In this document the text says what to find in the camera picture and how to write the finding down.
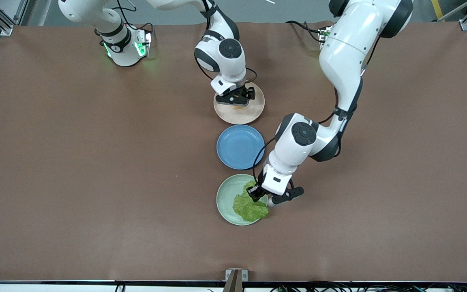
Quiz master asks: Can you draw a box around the blue round plate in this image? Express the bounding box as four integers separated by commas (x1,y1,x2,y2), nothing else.
216,125,266,170

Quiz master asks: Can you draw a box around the black left base cable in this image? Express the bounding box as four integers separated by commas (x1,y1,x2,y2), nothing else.
285,20,324,43

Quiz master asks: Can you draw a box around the metal right base connector box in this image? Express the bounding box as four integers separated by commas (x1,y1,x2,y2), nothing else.
134,30,153,58

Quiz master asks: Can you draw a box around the black base cable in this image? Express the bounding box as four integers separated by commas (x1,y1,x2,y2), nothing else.
112,0,154,34
285,20,324,43

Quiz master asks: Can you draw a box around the beige round plate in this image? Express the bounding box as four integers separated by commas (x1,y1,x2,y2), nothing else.
213,81,266,125

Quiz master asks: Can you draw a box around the metal base connector box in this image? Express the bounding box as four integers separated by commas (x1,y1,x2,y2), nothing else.
134,30,153,58
319,25,334,46

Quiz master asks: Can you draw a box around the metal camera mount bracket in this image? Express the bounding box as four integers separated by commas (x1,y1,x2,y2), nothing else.
225,269,248,292

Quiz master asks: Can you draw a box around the pale green round plate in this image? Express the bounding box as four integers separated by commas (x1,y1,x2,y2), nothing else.
216,174,269,226

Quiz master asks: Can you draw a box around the brown table cover sheet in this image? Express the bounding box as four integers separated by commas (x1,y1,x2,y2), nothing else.
0,21,467,282

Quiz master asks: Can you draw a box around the black right base cable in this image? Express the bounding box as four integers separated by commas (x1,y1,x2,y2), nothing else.
112,0,154,34

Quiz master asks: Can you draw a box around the green lettuce leaf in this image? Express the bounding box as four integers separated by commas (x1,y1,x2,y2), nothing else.
233,180,270,222

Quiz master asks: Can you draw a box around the metal left base connector box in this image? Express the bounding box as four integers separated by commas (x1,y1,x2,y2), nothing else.
319,25,334,46

